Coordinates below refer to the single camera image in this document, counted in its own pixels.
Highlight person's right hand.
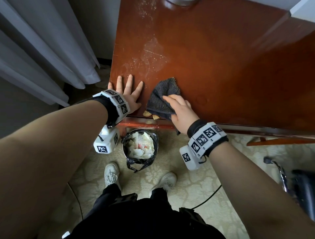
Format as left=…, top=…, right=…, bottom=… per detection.
left=162, top=95, right=200, bottom=135

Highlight person's left hand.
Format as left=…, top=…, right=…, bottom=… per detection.
left=107, top=74, right=144, bottom=115

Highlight dark grey cleaning cloth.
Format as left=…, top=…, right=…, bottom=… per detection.
left=146, top=77, right=181, bottom=121

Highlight person's right forearm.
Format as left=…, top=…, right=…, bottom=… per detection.
left=208, top=141, right=315, bottom=239

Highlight person's left forearm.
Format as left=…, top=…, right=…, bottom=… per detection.
left=0, top=99, right=110, bottom=239

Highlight left wrist marker band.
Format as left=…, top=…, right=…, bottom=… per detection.
left=93, top=89, right=131, bottom=128

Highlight wrist marker band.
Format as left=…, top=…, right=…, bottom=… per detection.
left=187, top=119, right=229, bottom=158
left=93, top=89, right=131, bottom=128

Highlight right wrist marker band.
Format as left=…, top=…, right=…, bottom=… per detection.
left=187, top=119, right=229, bottom=158

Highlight crumpled white waste paper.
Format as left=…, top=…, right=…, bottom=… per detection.
left=126, top=132, right=155, bottom=159

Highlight metal bin with black bag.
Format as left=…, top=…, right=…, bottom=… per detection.
left=121, top=129, right=159, bottom=173

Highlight person's white right shoe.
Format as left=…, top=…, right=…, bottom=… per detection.
left=151, top=172, right=177, bottom=193

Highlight person's white shoe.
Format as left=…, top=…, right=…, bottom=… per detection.
left=104, top=162, right=120, bottom=190
left=151, top=172, right=177, bottom=193

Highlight person's white left shoe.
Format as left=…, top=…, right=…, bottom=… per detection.
left=104, top=162, right=120, bottom=190

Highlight white pleated curtain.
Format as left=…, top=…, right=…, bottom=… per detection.
left=0, top=0, right=101, bottom=107

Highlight round metal base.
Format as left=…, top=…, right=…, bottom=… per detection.
left=164, top=0, right=200, bottom=7

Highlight person's black trousers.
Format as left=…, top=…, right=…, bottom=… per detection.
left=66, top=184, right=225, bottom=239

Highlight wooden crossbar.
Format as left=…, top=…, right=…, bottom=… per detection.
left=247, top=137, right=315, bottom=147

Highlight white box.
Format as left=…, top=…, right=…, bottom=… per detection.
left=290, top=0, right=315, bottom=24

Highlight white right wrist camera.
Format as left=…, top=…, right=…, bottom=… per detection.
left=179, top=145, right=207, bottom=171

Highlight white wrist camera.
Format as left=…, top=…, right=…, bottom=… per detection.
left=93, top=125, right=120, bottom=155
left=179, top=145, right=207, bottom=171

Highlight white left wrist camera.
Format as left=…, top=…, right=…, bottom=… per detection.
left=93, top=125, right=120, bottom=155

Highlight thick black floor cable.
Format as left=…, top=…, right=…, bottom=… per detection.
left=191, top=184, right=222, bottom=210

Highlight thin black floor cable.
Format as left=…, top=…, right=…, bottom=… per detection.
left=67, top=183, right=84, bottom=223

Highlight black chair with chrome frame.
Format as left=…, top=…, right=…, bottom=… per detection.
left=263, top=156, right=315, bottom=222

